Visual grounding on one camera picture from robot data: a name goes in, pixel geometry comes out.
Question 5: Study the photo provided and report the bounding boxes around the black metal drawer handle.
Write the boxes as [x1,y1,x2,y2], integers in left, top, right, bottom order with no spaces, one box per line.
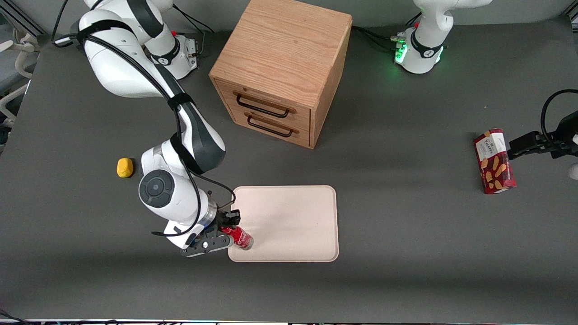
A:
[245,113,295,138]
[235,92,291,119]

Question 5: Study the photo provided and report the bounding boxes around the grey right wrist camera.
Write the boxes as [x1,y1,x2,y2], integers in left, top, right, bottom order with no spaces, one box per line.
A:
[180,234,234,259]

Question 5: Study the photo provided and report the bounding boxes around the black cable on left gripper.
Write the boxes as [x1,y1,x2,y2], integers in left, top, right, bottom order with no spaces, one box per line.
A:
[540,89,578,146]

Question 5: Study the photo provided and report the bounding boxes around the yellow oval toy fruit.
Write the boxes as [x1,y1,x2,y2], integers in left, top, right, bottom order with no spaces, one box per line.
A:
[117,158,135,179]

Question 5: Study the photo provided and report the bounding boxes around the black cables at left-arm base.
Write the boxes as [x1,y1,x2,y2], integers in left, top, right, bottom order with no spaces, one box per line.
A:
[351,13,423,53]

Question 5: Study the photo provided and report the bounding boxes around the white office chair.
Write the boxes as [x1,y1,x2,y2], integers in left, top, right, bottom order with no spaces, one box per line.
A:
[0,27,41,129]

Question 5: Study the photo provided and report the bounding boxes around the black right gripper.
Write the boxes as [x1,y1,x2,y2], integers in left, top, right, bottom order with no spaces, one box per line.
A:
[209,208,241,236]

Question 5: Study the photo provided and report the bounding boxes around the red cookie box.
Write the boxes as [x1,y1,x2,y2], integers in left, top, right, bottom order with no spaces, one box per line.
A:
[473,128,517,195]

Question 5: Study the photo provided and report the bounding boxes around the black cable along right arm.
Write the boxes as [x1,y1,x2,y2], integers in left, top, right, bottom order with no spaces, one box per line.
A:
[51,0,237,237]

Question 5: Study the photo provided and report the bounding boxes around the red coke bottle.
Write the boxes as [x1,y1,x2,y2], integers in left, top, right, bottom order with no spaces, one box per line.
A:
[221,225,255,251]

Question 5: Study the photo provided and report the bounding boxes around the beige plastic tray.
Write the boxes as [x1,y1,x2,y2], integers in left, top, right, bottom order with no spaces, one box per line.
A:
[228,185,340,263]

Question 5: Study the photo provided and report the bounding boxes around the wooden drawer front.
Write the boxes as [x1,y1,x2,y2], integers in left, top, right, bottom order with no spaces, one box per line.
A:
[227,107,312,149]
[214,78,312,126]

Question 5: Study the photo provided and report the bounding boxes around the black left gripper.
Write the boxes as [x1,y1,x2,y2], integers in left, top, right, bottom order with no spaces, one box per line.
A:
[508,112,578,160]

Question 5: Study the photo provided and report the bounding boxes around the wooden two-drawer cabinet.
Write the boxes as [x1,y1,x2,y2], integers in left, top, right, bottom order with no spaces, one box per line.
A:
[209,0,354,150]

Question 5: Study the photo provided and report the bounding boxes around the aluminium frame rail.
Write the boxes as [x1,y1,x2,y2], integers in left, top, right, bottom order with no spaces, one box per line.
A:
[0,0,47,37]

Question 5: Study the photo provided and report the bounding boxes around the black cables at right-arm base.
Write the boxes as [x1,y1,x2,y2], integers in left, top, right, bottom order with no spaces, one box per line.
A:
[171,5,218,59]

